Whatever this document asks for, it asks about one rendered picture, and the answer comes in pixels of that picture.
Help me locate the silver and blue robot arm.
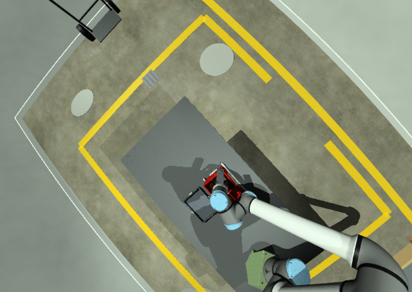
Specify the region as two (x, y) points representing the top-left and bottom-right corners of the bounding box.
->
(210, 169), (409, 292)

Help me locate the red crate with dividers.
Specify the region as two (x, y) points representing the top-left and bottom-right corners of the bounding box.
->
(204, 166), (245, 202)

